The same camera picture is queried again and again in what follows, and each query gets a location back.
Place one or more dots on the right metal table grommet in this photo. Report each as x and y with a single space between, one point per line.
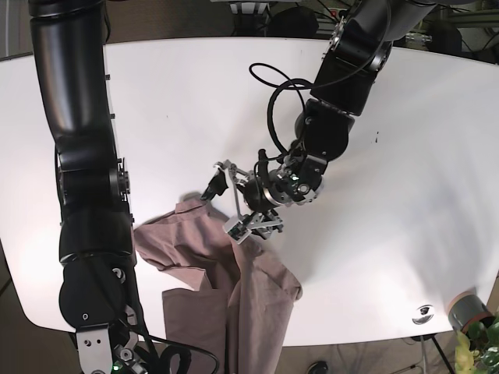
423 314

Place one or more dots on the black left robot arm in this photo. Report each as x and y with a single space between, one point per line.
358 49

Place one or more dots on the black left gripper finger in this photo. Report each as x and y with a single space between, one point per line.
216 187
262 228

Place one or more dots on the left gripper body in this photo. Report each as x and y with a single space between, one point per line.
274 182

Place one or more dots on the grey plant pot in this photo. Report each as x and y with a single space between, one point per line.
466 309

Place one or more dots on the green potted plant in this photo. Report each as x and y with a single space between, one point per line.
477 350

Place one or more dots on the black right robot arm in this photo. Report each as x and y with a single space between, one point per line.
98 298

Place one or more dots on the dusty pink T-shirt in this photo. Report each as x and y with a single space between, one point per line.
239 297

